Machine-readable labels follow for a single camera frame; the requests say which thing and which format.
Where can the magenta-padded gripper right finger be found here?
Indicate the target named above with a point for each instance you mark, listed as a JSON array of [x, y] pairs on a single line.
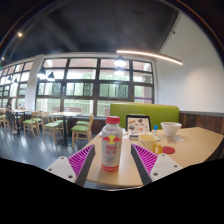
[[146, 159]]

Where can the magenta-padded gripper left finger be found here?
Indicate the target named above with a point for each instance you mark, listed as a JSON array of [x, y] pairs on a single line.
[[80, 161]]

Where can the red-capped clear drink bottle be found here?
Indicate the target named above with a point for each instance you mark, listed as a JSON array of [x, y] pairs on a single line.
[[111, 150]]

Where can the yellow ceramic mug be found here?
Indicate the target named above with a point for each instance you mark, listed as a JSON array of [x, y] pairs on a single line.
[[147, 142]]

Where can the flat round red coaster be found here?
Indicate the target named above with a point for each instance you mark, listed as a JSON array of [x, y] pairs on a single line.
[[168, 150]]

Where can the white paper sheets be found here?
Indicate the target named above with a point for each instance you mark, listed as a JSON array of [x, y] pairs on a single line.
[[155, 136]]

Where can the small blue-capped tube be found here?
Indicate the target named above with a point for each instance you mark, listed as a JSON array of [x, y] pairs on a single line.
[[155, 130]]

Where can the group of green-seated wooden chairs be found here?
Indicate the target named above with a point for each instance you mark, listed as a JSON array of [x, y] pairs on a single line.
[[80, 128]]

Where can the black tablet with stickers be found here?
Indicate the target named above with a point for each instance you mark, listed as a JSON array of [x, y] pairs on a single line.
[[138, 124]]

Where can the white ceramic bowl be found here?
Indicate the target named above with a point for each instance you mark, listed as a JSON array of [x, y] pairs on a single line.
[[171, 127]]

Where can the green upholstered bench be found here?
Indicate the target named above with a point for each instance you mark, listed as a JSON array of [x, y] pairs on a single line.
[[156, 113]]

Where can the light wooden dining table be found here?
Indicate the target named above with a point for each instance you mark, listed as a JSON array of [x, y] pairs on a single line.
[[65, 114], [20, 111]]

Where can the large black-framed window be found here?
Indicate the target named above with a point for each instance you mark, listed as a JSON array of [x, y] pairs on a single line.
[[83, 90]]

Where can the person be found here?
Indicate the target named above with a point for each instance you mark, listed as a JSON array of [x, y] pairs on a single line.
[[10, 115]]

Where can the group of black pendant lamps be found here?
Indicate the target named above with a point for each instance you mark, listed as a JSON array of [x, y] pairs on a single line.
[[120, 62]]

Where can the long curved ceiling light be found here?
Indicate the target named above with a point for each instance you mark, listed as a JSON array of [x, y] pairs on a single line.
[[150, 55]]

